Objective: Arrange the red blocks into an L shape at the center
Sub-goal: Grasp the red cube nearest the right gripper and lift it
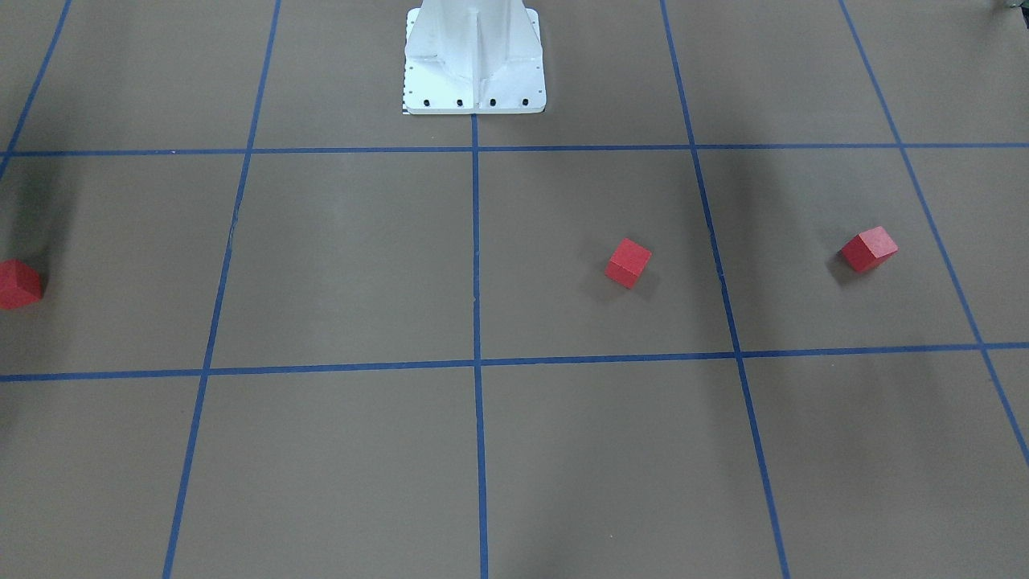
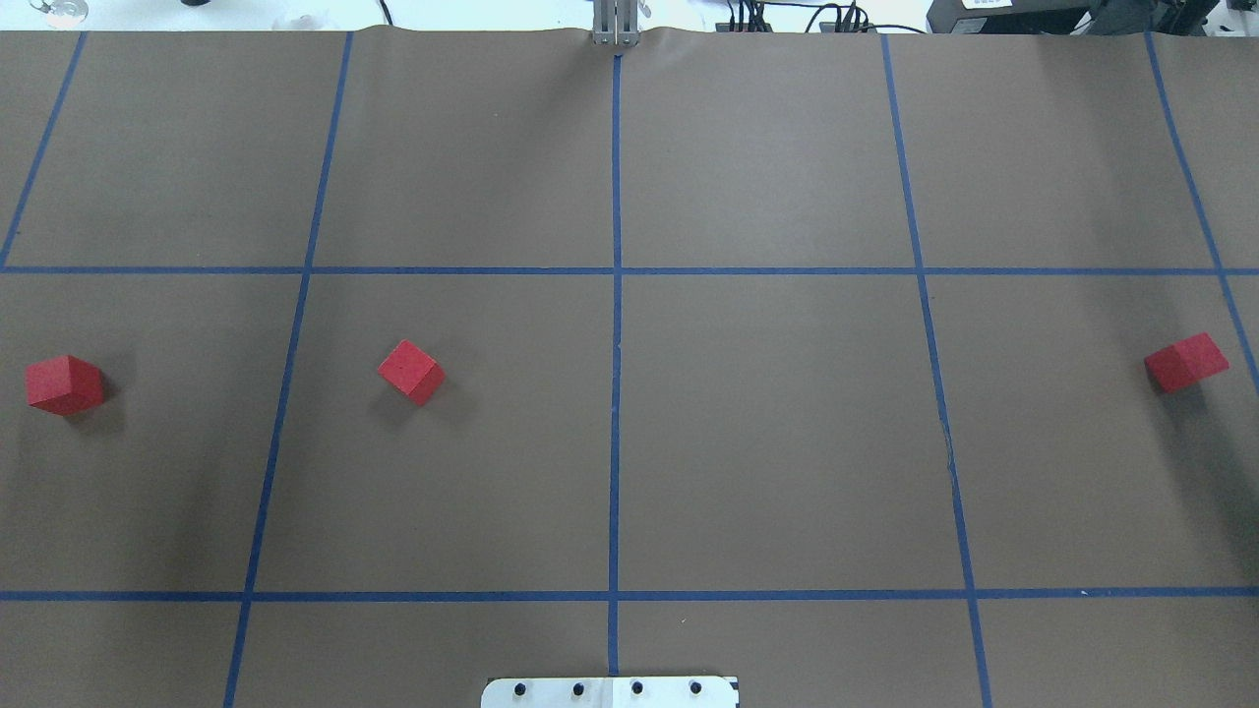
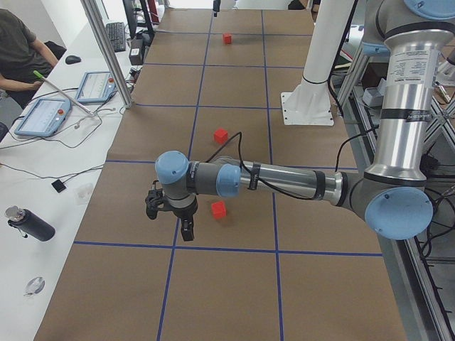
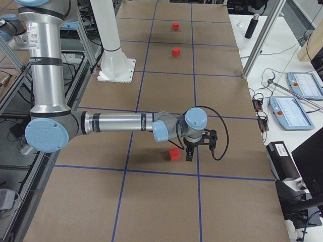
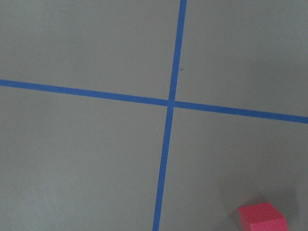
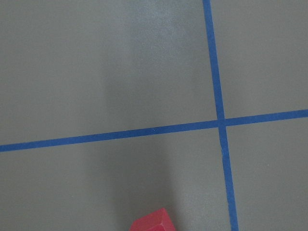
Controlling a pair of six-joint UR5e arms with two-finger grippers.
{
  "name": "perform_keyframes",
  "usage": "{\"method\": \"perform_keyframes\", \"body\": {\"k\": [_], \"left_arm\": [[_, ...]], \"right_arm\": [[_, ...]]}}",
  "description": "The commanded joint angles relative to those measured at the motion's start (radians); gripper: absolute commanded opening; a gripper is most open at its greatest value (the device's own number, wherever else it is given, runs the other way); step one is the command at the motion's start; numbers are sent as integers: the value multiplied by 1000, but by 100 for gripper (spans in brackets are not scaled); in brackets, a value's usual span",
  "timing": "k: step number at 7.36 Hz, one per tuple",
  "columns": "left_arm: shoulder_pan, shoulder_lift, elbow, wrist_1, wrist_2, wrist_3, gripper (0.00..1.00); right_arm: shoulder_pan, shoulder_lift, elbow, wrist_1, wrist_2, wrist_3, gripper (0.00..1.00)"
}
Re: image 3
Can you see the clear plastic cap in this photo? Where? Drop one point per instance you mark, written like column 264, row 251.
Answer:
column 34, row 286

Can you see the clear small plastic box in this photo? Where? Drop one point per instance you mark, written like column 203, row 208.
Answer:
column 83, row 193

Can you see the black power adapter box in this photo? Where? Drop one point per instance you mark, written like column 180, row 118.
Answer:
column 136, row 52

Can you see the black keyboard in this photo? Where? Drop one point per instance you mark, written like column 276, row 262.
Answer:
column 116, row 35

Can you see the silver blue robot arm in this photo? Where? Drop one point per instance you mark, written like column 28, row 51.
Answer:
column 389, row 195

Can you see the seated person dark shirt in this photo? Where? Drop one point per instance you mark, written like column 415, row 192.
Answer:
column 22, row 53

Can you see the green tipped white stick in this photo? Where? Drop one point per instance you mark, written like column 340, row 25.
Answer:
column 60, row 91

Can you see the far blue teach pendant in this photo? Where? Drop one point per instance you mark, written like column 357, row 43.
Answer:
column 95, row 87

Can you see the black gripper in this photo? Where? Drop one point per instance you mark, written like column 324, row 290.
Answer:
column 185, row 212

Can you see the aluminium frame post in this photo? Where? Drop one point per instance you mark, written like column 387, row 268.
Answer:
column 98, row 28

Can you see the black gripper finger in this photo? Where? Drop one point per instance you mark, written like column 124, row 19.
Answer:
column 216, row 7

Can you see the black computer mouse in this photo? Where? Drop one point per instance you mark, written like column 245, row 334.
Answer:
column 72, row 59

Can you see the near blue teach pendant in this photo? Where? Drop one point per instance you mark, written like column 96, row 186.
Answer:
column 44, row 118

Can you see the red block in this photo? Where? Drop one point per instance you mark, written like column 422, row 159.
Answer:
column 227, row 38
column 218, row 210
column 220, row 136

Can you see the blue teach pendant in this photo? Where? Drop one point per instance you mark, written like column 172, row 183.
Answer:
column 44, row 118
column 95, row 87

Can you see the small black square pad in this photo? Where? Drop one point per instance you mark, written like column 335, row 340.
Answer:
column 58, row 186

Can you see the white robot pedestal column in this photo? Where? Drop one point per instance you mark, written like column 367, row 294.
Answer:
column 309, row 104

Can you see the black water bottle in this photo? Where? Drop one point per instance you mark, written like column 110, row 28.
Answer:
column 29, row 224

